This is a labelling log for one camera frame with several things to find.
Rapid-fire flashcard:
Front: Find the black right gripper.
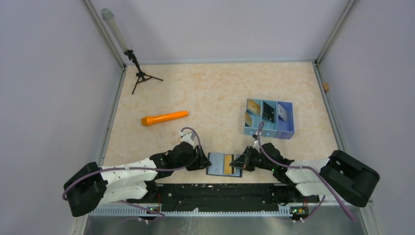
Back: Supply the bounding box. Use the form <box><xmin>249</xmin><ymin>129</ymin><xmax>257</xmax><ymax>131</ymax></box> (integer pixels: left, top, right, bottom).
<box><xmin>230</xmin><ymin>145</ymin><xmax>275</xmax><ymax>172</ymax></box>

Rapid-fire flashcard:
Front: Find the gold VIP credit card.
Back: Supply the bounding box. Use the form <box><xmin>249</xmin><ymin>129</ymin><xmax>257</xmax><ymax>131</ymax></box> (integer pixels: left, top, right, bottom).
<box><xmin>223</xmin><ymin>154</ymin><xmax>235</xmax><ymax>175</ymax></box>

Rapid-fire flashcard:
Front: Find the dark blue leather card holder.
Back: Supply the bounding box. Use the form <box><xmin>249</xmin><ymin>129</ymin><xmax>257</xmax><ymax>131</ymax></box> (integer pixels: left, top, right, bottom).
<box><xmin>206</xmin><ymin>153</ymin><xmax>242</xmax><ymax>178</ymax></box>

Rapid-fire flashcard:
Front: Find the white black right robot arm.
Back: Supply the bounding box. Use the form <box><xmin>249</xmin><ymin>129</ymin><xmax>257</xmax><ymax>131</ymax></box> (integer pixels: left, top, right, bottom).
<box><xmin>230</xmin><ymin>143</ymin><xmax>380</xmax><ymax>208</ymax></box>

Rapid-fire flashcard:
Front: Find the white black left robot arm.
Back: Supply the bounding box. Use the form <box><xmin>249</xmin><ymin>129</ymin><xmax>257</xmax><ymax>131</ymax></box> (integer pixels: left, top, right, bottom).
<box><xmin>62</xmin><ymin>141</ymin><xmax>211</xmax><ymax>217</ymax></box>

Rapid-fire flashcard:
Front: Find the light blue drawer organizer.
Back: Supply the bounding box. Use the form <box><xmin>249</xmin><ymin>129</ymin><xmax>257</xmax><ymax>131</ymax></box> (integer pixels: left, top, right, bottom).
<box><xmin>243</xmin><ymin>99</ymin><xmax>295</xmax><ymax>140</ymax></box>

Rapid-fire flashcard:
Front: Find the orange flashlight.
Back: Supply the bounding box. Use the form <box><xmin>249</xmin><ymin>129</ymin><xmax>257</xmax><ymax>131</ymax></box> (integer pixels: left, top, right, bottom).
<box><xmin>141</xmin><ymin>111</ymin><xmax>189</xmax><ymax>126</ymax></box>

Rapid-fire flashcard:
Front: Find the black mini tripod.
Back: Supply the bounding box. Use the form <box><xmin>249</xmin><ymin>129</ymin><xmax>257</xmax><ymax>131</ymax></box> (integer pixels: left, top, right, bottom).
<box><xmin>124</xmin><ymin>49</ymin><xmax>164</xmax><ymax>94</ymax></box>

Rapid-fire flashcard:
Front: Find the small tan block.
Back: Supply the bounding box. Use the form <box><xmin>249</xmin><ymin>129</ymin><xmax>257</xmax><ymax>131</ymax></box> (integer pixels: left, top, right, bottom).
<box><xmin>322</xmin><ymin>82</ymin><xmax>329</xmax><ymax>92</ymax></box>

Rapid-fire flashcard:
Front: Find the grey tube on tripod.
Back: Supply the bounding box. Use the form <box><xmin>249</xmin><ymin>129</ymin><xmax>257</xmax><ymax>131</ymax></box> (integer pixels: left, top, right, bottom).
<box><xmin>100</xmin><ymin>8</ymin><xmax>129</xmax><ymax>53</ymax></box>

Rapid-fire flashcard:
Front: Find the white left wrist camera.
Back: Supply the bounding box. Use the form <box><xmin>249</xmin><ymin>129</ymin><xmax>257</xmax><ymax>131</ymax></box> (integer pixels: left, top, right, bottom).
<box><xmin>179</xmin><ymin>132</ymin><xmax>196</xmax><ymax>148</ymax></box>

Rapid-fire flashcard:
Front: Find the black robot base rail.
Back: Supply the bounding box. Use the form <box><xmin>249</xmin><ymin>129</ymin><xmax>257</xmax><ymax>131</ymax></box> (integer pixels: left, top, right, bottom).
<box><xmin>129</xmin><ymin>183</ymin><xmax>320</xmax><ymax>212</ymax></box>

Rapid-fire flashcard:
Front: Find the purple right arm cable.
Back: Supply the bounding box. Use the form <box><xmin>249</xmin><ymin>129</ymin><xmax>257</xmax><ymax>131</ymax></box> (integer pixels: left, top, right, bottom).
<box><xmin>254</xmin><ymin>121</ymin><xmax>357</xmax><ymax>223</ymax></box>

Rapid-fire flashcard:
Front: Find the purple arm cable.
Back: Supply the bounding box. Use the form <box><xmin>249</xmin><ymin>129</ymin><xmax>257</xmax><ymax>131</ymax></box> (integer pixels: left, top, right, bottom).
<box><xmin>62</xmin><ymin>127</ymin><xmax>202</xmax><ymax>224</ymax></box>
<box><xmin>254</xmin><ymin>121</ymin><xmax>357</xmax><ymax>223</ymax></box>

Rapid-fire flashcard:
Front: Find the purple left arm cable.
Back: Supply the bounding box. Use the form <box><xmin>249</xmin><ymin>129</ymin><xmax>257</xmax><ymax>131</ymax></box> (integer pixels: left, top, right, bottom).
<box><xmin>62</xmin><ymin>127</ymin><xmax>202</xmax><ymax>224</ymax></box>

